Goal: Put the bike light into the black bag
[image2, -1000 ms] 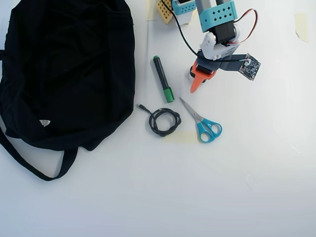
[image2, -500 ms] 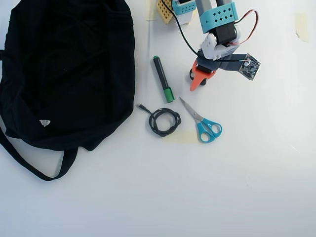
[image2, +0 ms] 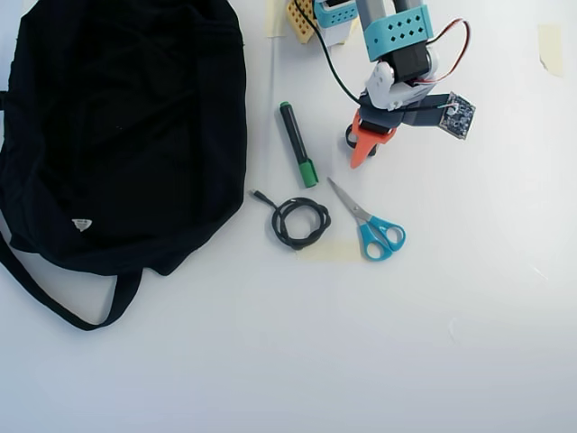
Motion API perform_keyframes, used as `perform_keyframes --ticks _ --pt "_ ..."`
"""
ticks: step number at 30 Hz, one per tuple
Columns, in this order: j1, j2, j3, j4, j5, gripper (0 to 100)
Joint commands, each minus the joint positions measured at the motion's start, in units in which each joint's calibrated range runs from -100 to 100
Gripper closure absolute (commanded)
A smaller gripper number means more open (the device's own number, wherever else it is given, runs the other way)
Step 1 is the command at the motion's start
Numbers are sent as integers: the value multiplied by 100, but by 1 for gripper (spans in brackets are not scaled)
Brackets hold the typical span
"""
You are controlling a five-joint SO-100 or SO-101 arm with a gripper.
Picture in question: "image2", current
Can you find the blue grey gripper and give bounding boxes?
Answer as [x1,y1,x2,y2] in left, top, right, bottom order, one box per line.
[350,92,452,170]

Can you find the teal white robot base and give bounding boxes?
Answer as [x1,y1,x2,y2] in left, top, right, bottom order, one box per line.
[313,0,362,47]

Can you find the black fabric bag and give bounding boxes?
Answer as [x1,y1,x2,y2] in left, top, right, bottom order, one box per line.
[0,0,248,333]

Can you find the black marker with green cap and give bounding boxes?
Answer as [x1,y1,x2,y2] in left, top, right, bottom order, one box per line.
[278,101,320,189]

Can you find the wide masking tape strip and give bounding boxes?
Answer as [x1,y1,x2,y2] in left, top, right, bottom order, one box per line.
[296,240,364,263]

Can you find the yellow perforated block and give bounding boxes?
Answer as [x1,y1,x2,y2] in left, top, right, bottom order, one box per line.
[286,0,324,45]

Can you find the narrow masking tape strip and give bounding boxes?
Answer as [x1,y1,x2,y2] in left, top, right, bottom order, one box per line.
[266,0,289,39]

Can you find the torn masking tape piece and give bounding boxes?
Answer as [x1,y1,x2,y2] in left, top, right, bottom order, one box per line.
[537,24,565,78]

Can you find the black camera cable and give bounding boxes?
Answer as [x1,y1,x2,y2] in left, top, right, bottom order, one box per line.
[291,0,456,115]

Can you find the scissors with teal handles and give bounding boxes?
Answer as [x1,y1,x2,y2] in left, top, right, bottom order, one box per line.
[326,177,407,262]

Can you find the camera circuit board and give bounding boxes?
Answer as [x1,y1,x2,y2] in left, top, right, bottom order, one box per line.
[438,90,477,142]

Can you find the coiled black cable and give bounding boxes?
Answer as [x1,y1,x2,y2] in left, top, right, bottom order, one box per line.
[250,189,334,252]

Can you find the red white servo wire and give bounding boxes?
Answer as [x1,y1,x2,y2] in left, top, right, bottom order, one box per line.
[412,18,472,87]

